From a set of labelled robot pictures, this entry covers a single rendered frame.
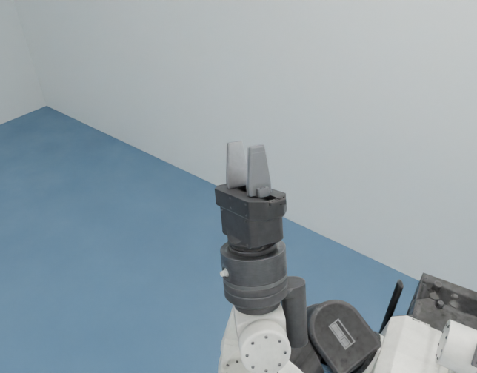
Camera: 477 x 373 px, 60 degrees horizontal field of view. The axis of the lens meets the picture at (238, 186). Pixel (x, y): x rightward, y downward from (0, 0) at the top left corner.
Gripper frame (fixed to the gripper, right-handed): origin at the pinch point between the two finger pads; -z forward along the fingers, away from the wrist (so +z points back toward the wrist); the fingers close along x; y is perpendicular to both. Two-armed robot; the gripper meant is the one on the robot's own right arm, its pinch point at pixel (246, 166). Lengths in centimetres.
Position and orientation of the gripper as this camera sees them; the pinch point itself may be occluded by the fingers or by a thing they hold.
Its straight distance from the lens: 52.4
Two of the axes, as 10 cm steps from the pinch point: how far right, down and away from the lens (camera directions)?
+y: -8.7, 1.9, -4.6
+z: 0.8, 9.7, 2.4
